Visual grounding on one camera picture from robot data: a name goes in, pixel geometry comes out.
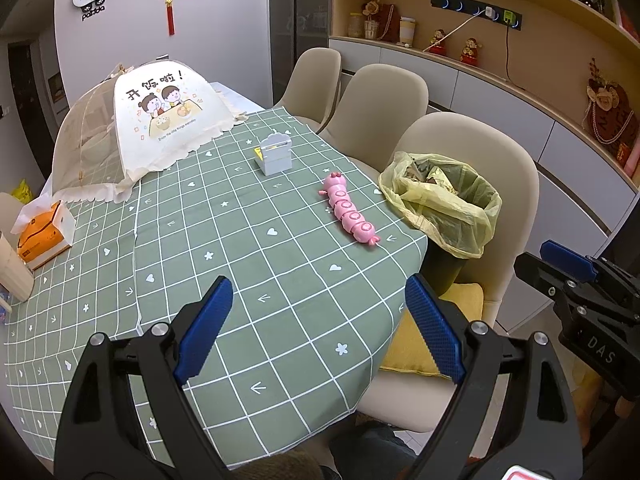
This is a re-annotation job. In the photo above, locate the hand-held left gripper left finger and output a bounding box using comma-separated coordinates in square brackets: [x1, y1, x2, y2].
[52, 276, 234, 480]

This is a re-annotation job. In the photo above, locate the orange tissue box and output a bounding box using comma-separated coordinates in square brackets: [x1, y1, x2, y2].
[11, 200, 76, 264]

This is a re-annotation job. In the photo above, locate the beige wall cabinet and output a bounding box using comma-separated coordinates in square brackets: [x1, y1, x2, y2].
[327, 0, 640, 341]

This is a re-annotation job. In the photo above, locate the grey toothpick holder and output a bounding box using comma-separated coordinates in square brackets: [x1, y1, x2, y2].
[252, 131, 292, 177]

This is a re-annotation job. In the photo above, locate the flower bag ornament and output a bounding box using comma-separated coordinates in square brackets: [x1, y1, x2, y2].
[581, 57, 632, 146]

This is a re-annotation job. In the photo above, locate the person's dark trouser leg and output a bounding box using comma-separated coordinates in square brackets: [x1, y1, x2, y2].
[327, 420, 418, 480]

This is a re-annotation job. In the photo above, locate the pink caterpillar toy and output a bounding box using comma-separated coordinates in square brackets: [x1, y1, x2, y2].
[320, 172, 383, 249]

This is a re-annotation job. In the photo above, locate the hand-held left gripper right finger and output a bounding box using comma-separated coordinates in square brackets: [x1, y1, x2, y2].
[405, 274, 583, 480]

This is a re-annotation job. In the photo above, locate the black cable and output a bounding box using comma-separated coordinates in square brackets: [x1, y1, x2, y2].
[505, 25, 527, 89]

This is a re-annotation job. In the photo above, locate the white cable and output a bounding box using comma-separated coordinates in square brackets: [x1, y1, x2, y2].
[422, 14, 486, 54]

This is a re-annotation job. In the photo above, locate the beige mesh food cover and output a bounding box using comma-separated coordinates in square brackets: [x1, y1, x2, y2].
[51, 57, 249, 204]

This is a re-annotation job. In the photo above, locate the flower vase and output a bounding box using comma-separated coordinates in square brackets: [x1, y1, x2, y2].
[362, 0, 381, 40]

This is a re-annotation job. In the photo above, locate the beige dining chair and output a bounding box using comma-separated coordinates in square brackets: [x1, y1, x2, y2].
[272, 47, 342, 126]
[350, 112, 541, 433]
[317, 64, 430, 171]

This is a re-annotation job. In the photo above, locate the yellow seat cushion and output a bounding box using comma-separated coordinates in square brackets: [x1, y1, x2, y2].
[379, 282, 485, 376]

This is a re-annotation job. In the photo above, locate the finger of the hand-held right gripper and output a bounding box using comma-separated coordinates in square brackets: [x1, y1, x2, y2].
[515, 252, 606, 316]
[540, 240, 640, 292]

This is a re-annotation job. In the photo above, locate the dark red pouch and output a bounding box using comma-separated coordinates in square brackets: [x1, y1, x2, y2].
[377, 4, 401, 43]

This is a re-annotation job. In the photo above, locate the brown fuzzy slipper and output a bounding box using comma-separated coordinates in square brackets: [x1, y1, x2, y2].
[260, 447, 328, 480]

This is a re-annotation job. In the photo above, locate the dark glass cabinet door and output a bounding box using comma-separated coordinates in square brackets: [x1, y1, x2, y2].
[270, 0, 332, 113]

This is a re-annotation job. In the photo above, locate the black bin with yellow liner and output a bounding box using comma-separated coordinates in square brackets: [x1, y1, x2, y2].
[378, 151, 502, 306]

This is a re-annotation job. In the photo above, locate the black power track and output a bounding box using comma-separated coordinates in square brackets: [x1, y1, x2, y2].
[431, 0, 523, 28]

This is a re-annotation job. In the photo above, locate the green checked tablecloth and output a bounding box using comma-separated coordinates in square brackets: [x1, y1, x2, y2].
[2, 107, 429, 466]

